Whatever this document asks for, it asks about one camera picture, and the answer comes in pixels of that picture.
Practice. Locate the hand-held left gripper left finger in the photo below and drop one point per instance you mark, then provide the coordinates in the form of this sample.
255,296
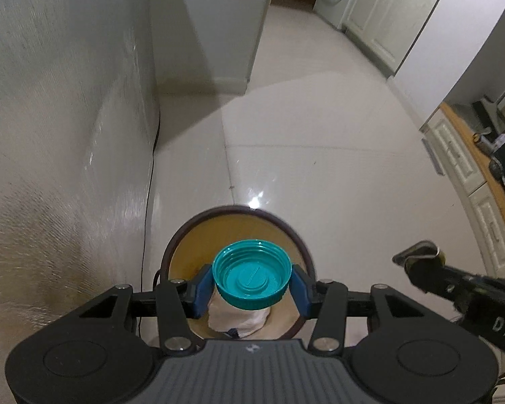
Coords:
203,292

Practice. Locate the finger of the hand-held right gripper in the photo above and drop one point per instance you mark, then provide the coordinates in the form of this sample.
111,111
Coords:
421,261

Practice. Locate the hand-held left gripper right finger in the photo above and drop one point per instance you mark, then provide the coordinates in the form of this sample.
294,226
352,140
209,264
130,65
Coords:
301,294

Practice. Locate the white tissue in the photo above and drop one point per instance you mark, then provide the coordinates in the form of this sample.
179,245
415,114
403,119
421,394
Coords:
240,317

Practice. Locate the teal plastic jar lid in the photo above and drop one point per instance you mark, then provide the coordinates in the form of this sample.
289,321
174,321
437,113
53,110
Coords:
248,277

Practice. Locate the round brown trash bin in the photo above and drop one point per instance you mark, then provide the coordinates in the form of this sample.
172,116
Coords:
193,240

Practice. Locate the grey metal bar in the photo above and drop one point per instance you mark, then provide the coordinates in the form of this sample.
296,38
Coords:
431,155

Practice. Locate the white drawer cabinet wooden top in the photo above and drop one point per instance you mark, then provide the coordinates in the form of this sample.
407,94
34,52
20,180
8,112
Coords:
458,155

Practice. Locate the white kitchen cabinets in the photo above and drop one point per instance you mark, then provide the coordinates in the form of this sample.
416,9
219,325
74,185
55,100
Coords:
387,17

